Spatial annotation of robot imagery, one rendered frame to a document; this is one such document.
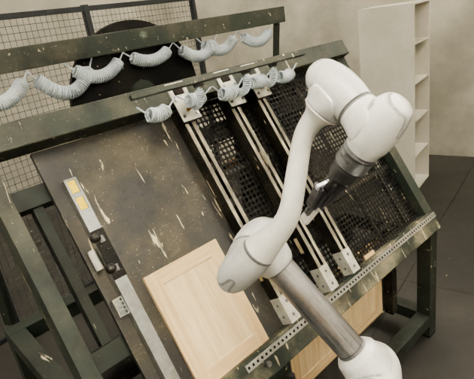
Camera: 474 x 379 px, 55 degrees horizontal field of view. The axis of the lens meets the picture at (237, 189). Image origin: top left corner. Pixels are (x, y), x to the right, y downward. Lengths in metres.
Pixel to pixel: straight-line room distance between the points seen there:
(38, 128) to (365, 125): 1.20
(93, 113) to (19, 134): 0.29
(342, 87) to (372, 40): 4.20
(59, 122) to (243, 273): 0.94
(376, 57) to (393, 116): 4.27
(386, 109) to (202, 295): 1.16
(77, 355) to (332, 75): 1.20
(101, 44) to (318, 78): 1.51
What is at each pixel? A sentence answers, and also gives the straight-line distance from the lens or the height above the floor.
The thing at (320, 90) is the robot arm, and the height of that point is 2.00.
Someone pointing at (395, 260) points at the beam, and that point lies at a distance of 2.67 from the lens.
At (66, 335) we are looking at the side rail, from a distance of 1.70.
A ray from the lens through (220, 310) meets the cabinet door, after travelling 1.95.
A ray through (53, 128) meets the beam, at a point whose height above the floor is 1.90.
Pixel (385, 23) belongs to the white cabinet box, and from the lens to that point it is 5.26.
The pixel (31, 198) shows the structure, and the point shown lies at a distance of 1.87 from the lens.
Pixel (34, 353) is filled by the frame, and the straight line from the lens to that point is 2.60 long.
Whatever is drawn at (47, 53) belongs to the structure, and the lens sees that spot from 2.35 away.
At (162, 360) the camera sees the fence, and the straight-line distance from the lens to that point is 1.81.
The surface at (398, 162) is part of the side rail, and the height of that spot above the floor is 1.21.
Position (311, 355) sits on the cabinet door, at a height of 0.41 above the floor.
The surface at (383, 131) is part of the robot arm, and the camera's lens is 1.07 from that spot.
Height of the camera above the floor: 2.20
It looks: 21 degrees down
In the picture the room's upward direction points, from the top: 9 degrees counter-clockwise
